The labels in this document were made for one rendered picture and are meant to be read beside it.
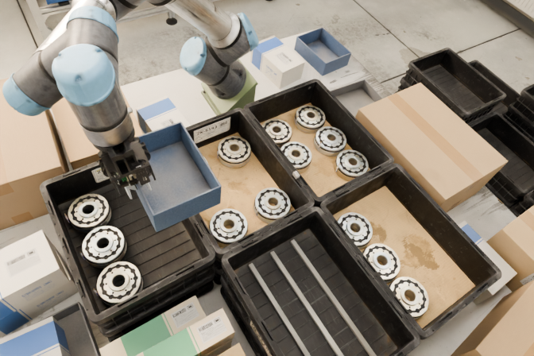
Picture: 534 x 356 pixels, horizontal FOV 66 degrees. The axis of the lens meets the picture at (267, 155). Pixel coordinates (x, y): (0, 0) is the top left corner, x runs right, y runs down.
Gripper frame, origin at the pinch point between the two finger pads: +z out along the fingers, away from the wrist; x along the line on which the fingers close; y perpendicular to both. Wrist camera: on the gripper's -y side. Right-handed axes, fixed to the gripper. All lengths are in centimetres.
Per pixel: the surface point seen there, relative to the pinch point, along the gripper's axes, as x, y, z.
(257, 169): 33.9, -8.1, 32.6
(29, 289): -31.5, 0.1, 23.3
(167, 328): -7.4, 22.1, 29.5
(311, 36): 94, -66, 48
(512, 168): 161, 20, 90
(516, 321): 69, 63, 33
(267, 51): 67, -60, 40
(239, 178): 27.3, -7.7, 32.0
